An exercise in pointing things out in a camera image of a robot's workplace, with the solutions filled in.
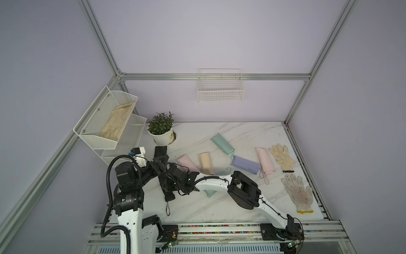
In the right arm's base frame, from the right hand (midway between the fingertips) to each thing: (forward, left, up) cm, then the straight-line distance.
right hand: (165, 188), depth 88 cm
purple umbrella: (+14, -48, +1) cm, 50 cm away
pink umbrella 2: (+15, -60, +2) cm, 61 cm away
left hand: (+3, -4, +24) cm, 24 cm away
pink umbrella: (+13, -11, +3) cm, 17 cm away
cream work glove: (+19, -73, -1) cm, 75 cm away
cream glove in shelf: (+24, +22, +30) cm, 44 cm away
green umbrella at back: (+30, -35, 0) cm, 46 cm away
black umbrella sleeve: (+25, +7, +1) cm, 26 cm away
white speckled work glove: (-6, -75, -1) cm, 76 cm away
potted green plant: (+31, +5, +17) cm, 36 cm away
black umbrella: (-6, -3, +2) cm, 7 cm away
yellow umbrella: (+14, -23, +1) cm, 27 cm away
